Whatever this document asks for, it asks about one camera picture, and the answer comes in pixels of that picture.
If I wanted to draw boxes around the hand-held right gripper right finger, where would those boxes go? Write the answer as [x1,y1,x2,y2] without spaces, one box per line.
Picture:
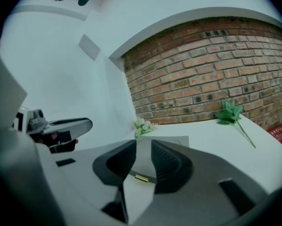
[131,139,274,226]

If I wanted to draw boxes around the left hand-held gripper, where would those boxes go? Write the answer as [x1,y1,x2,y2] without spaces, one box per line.
[0,50,48,136]

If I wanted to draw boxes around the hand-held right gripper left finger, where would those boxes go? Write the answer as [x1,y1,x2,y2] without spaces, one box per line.
[34,139,138,226]

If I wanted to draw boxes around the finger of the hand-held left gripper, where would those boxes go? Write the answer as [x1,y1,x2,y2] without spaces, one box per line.
[42,117,93,142]

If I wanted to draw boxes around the white table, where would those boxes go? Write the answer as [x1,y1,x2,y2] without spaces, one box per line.
[75,115,282,197]

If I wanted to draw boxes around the white artificial flowers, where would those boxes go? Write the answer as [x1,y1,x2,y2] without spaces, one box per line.
[133,117,157,140]

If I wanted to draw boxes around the green artificial leaf sprig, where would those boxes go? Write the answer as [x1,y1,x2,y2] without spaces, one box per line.
[215,99,257,149]

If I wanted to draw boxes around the red fire equipment box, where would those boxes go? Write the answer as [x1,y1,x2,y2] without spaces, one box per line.
[267,125,282,148]

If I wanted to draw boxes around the grey wall panel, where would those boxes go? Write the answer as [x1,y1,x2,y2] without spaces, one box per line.
[78,33,101,61]

